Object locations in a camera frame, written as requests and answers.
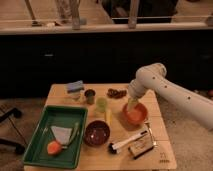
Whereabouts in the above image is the purple bowl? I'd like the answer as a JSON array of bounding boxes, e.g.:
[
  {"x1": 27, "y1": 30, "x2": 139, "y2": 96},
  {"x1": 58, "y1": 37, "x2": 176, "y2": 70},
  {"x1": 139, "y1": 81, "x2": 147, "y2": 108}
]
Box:
[{"x1": 84, "y1": 120, "x2": 110, "y2": 147}]

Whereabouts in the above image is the orange bowl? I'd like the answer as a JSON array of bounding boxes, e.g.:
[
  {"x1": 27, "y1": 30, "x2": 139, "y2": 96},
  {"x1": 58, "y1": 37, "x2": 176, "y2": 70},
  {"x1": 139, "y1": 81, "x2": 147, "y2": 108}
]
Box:
[{"x1": 122, "y1": 103, "x2": 148, "y2": 125}]

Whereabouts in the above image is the blue sponge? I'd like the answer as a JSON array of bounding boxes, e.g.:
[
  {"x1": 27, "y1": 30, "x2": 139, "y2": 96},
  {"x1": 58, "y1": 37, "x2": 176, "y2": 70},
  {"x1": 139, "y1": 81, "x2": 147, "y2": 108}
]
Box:
[{"x1": 66, "y1": 80, "x2": 84, "y2": 93}]

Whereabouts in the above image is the green utensil in tray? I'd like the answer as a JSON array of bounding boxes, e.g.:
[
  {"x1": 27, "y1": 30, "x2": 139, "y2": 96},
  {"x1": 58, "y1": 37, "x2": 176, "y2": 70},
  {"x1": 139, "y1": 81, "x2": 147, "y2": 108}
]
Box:
[{"x1": 62, "y1": 122, "x2": 79, "y2": 149}]

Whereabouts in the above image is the orange carrot toy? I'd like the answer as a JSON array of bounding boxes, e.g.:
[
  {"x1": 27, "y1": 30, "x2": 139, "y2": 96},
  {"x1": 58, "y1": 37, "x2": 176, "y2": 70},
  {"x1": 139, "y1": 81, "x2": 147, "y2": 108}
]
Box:
[{"x1": 47, "y1": 141, "x2": 62, "y2": 155}]

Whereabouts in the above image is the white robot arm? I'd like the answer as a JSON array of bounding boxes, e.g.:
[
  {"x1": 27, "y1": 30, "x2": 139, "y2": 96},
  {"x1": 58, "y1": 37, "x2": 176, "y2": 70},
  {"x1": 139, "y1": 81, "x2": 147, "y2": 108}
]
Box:
[{"x1": 128, "y1": 63, "x2": 213, "y2": 131}]

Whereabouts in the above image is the green cup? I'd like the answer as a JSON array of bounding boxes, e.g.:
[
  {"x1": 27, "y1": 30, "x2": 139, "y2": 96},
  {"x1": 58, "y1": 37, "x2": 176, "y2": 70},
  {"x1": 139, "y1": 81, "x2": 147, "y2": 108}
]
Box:
[{"x1": 96, "y1": 97, "x2": 107, "y2": 113}]

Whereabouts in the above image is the clear glass jar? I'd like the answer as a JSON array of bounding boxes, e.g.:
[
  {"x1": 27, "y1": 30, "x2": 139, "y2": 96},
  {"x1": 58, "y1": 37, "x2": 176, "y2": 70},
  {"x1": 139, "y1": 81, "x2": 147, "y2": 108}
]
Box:
[{"x1": 70, "y1": 91, "x2": 81, "y2": 101}]

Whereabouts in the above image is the silver metal spoon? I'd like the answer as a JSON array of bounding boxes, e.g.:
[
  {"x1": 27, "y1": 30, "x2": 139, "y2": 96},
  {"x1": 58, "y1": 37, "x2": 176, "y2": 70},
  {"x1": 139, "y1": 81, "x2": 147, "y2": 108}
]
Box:
[{"x1": 145, "y1": 122, "x2": 157, "y2": 147}]

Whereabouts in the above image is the dark grape bunch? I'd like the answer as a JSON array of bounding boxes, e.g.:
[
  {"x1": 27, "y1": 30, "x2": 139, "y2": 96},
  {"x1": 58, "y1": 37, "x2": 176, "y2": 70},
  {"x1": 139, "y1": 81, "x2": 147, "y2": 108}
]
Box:
[{"x1": 107, "y1": 89, "x2": 127, "y2": 99}]

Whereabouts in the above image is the white handled black brush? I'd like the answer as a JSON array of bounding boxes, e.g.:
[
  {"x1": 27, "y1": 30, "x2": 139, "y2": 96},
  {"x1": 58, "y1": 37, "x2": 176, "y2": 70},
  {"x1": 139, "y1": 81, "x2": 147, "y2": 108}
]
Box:
[{"x1": 108, "y1": 131, "x2": 147, "y2": 154}]

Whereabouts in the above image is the dark metal cup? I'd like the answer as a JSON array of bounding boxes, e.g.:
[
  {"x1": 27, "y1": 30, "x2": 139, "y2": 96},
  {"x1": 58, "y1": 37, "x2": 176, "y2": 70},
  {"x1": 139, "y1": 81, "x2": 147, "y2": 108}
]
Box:
[{"x1": 84, "y1": 89, "x2": 96, "y2": 105}]

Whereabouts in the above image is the wooden block with black base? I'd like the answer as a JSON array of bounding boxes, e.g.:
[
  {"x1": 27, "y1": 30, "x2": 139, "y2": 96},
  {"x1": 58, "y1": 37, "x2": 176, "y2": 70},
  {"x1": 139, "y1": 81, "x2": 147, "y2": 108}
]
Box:
[{"x1": 128, "y1": 137, "x2": 154, "y2": 159}]

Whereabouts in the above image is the green plastic tray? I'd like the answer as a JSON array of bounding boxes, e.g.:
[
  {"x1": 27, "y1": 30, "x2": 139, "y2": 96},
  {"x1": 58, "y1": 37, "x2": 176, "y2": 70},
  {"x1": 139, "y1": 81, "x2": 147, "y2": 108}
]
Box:
[{"x1": 23, "y1": 106, "x2": 88, "y2": 169}]

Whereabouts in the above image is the black chair base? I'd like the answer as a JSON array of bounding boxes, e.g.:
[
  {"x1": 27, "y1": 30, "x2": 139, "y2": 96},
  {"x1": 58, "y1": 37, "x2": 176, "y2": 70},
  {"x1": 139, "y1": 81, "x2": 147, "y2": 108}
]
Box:
[{"x1": 0, "y1": 107, "x2": 27, "y2": 155}]

